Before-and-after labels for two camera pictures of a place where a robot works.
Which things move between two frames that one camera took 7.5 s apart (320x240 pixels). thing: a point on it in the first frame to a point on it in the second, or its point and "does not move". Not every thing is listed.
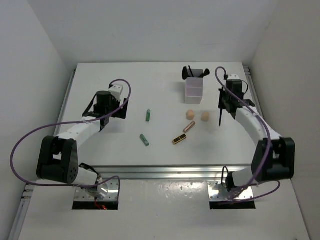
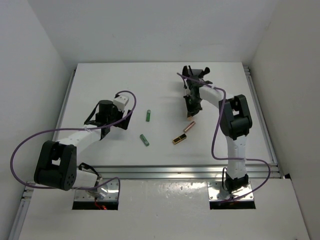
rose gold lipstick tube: [189, 127] does not move
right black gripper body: [223, 98] to [193, 104]
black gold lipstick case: [179, 139] does not move
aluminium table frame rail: [192, 171] does not move
